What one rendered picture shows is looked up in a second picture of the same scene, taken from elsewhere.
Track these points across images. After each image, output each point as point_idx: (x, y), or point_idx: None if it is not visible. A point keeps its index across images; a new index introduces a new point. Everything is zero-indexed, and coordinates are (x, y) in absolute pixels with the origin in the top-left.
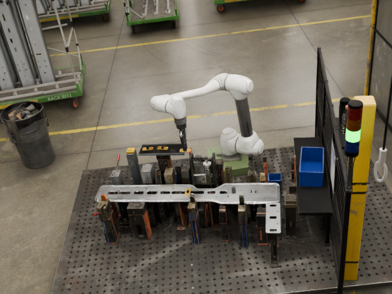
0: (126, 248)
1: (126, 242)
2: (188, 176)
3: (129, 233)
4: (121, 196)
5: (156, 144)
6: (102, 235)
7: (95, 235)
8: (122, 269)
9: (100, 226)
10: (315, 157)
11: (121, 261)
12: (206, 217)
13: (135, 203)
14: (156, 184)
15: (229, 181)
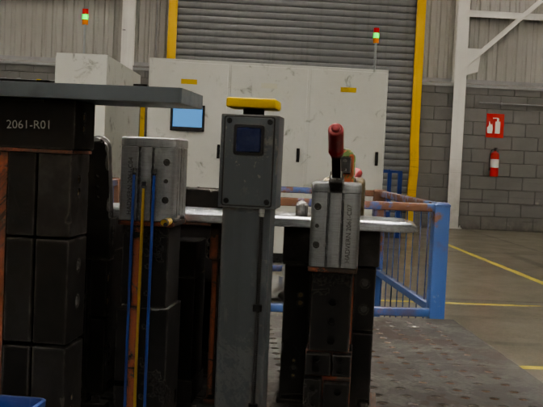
0: (269, 362)
1: (273, 368)
2: None
3: (269, 382)
4: (283, 212)
5: (77, 86)
6: (389, 386)
7: (418, 388)
8: (270, 340)
9: (420, 403)
10: None
11: (278, 349)
12: None
13: (213, 189)
14: (119, 207)
15: None
